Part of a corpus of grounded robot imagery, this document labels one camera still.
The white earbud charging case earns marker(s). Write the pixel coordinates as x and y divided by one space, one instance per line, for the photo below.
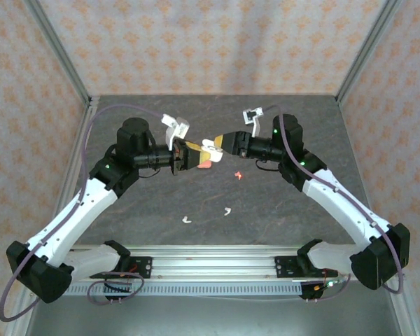
217 156

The orange earbud charging case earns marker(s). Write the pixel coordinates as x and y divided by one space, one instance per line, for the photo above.
206 165

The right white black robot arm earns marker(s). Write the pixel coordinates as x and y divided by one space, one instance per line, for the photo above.
350 210

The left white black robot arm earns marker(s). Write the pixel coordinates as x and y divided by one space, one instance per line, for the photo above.
73 213

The aluminium side rail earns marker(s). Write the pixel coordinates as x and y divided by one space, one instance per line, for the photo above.
77 154

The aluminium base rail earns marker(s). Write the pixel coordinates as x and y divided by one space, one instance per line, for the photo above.
213 262

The aluminium frame post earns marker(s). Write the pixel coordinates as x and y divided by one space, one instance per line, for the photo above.
61 52
366 52

